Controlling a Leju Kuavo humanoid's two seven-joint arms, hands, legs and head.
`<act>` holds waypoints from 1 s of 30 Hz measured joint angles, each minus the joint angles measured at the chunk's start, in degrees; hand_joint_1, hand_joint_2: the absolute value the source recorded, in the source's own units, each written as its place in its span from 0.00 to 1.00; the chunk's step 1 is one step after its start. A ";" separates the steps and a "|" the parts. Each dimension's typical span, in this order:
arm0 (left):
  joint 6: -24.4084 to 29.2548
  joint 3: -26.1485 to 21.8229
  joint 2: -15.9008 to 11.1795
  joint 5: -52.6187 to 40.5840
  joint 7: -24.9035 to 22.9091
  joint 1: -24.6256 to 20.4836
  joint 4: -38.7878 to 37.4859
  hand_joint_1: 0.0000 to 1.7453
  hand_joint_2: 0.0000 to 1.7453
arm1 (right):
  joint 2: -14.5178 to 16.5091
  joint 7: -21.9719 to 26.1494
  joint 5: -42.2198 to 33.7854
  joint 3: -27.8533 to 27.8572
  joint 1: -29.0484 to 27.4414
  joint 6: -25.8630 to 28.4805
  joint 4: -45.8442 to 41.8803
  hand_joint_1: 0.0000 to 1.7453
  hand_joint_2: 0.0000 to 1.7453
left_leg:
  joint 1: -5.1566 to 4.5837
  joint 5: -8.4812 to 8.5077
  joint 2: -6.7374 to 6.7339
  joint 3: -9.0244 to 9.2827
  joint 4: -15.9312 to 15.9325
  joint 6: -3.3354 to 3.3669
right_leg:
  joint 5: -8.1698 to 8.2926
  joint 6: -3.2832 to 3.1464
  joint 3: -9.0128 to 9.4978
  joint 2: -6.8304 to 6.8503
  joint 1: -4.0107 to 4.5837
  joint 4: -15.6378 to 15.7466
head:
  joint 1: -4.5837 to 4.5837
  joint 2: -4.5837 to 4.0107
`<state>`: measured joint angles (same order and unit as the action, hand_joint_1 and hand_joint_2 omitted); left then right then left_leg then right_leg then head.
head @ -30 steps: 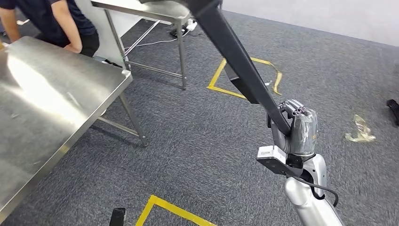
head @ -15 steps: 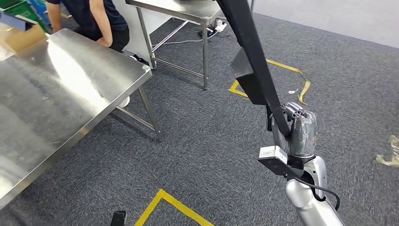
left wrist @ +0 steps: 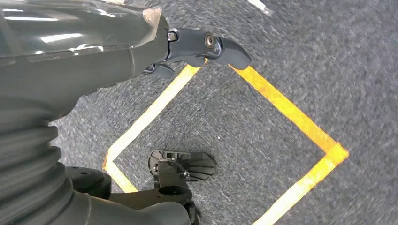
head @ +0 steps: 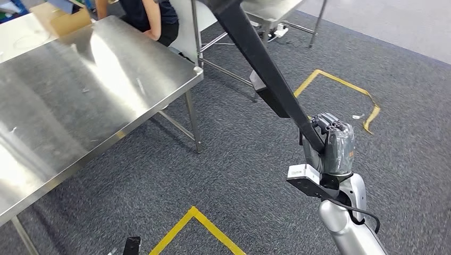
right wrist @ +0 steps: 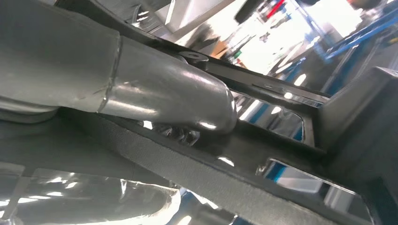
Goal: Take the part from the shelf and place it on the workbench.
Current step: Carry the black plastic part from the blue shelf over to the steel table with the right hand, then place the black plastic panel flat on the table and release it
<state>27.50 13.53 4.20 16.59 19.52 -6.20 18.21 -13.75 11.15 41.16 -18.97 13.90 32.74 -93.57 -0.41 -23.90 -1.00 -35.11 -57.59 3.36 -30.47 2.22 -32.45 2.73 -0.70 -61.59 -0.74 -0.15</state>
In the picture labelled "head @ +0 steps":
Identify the white power strip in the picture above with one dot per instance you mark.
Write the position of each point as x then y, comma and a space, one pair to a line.
280, 31

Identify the black plastic plate bracket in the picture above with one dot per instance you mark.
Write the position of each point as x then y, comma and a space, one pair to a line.
253, 52

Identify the person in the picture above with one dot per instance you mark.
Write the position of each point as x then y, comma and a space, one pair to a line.
141, 14

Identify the brown cardboard box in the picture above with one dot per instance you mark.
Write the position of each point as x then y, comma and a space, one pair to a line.
67, 23

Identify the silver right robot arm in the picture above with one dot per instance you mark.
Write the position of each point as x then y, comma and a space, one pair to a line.
345, 228

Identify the dark blue sheet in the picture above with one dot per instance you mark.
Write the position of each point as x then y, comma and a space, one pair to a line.
67, 5

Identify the stainless steel workbench table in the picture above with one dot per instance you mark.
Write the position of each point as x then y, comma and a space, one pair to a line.
267, 10
88, 88

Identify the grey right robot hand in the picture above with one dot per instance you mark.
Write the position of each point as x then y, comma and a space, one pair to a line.
340, 151

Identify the white panel board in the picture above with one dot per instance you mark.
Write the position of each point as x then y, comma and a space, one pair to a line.
186, 31

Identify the small white paper scrap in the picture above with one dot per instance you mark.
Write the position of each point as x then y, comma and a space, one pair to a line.
357, 116

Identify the white table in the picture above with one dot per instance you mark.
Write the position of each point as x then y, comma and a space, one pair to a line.
21, 38

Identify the yellow floor tape square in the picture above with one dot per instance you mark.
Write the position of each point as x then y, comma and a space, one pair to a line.
338, 79
215, 228

